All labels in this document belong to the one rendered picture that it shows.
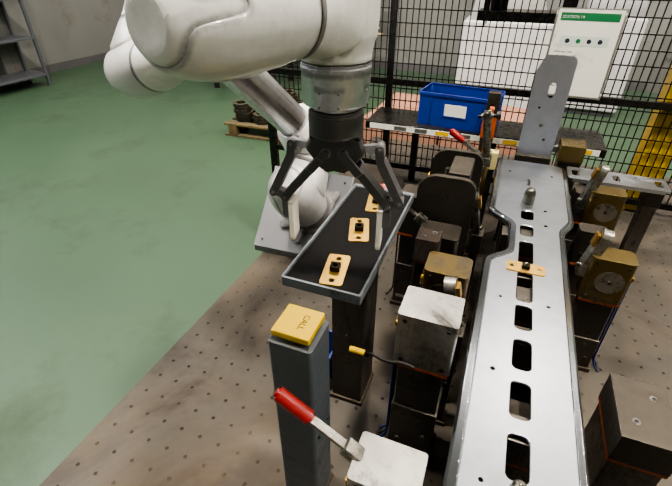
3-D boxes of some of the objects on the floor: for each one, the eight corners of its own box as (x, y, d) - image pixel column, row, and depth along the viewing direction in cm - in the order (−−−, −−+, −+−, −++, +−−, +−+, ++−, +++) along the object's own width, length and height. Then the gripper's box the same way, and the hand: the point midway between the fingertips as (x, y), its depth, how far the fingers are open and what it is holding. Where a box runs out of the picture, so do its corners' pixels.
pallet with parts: (261, 113, 523) (258, 77, 500) (354, 125, 485) (355, 87, 462) (223, 134, 460) (217, 95, 437) (326, 150, 422) (326, 108, 399)
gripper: (236, 107, 56) (253, 243, 67) (430, 120, 51) (413, 263, 63) (257, 92, 62) (269, 219, 74) (432, 103, 58) (415, 236, 69)
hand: (336, 234), depth 68 cm, fingers open, 13 cm apart
